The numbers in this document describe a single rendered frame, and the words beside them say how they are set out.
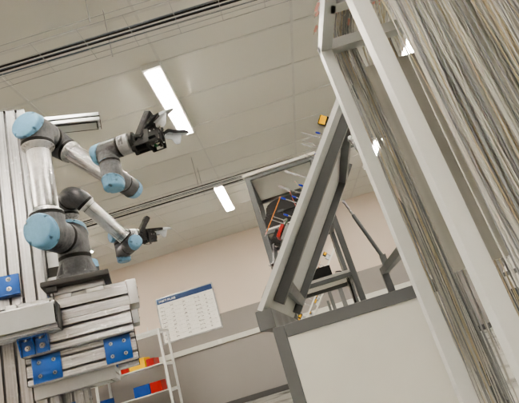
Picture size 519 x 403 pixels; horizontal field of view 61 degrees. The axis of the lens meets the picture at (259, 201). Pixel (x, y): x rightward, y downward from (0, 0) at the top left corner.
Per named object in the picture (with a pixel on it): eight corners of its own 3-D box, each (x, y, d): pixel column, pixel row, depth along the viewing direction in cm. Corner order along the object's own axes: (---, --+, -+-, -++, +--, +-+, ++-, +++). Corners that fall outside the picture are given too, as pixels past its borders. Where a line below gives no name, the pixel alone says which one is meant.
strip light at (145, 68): (141, 72, 376) (140, 65, 378) (180, 137, 496) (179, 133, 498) (160, 65, 376) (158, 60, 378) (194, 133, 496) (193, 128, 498)
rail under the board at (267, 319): (260, 332, 141) (254, 312, 143) (291, 333, 252) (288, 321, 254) (276, 327, 140) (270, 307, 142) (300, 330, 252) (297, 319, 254)
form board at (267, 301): (292, 321, 254) (289, 321, 254) (347, 165, 276) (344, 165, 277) (261, 311, 142) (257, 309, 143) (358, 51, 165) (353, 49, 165)
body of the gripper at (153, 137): (169, 147, 158) (138, 158, 159) (165, 129, 162) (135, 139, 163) (160, 136, 151) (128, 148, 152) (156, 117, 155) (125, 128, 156)
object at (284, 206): (266, 229, 284) (258, 203, 291) (270, 237, 307) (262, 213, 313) (311, 216, 283) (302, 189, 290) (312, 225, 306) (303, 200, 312)
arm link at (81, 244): (97, 254, 170) (92, 222, 174) (77, 248, 157) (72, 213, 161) (69, 264, 171) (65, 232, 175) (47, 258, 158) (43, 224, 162)
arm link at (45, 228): (80, 248, 158) (60, 121, 176) (53, 240, 144) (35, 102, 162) (49, 258, 160) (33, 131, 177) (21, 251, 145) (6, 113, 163)
